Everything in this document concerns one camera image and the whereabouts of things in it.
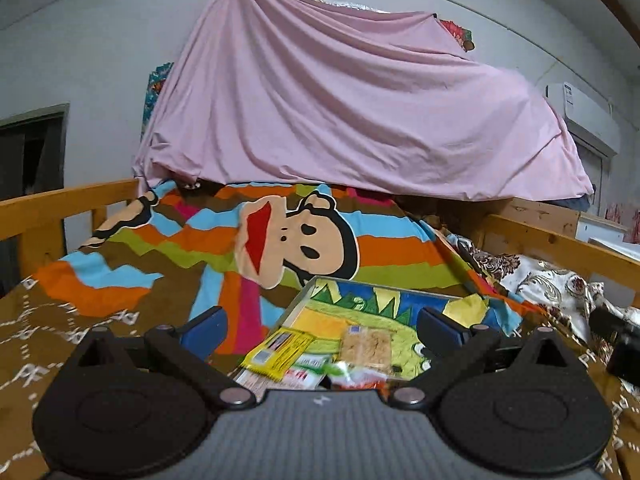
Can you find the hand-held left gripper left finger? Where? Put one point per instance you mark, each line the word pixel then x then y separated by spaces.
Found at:
pixel 205 332

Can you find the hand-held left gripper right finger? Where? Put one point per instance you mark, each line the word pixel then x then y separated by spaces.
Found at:
pixel 442 332

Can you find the yellow snack packet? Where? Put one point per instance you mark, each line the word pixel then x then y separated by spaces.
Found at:
pixel 277 355

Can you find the metal tray with colourful lining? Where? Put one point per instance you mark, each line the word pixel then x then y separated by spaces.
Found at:
pixel 360 305

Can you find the white green snack packet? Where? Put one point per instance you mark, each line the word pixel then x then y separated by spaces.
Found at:
pixel 305 372

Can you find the clear cracker packet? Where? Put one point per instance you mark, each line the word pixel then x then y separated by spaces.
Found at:
pixel 367 347

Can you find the floral white brown quilt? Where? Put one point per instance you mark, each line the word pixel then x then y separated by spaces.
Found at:
pixel 550 280

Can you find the red orange snack packet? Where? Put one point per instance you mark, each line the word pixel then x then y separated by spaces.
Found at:
pixel 357 383

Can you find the cartoon monkey printed blanket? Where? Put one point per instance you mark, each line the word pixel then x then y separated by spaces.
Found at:
pixel 125 270

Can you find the white cabinet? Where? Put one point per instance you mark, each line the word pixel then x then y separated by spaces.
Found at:
pixel 600 227

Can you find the white air conditioner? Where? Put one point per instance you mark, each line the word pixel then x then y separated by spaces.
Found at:
pixel 585 110

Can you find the pink bed sheet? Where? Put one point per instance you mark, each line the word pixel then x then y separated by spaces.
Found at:
pixel 350 110

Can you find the colourful floral cloth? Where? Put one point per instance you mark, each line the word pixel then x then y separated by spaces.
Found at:
pixel 460 35
pixel 155 90

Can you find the dark window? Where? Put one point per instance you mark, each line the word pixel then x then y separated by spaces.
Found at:
pixel 30 155

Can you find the wooden bed frame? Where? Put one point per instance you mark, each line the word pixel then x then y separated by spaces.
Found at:
pixel 50 205

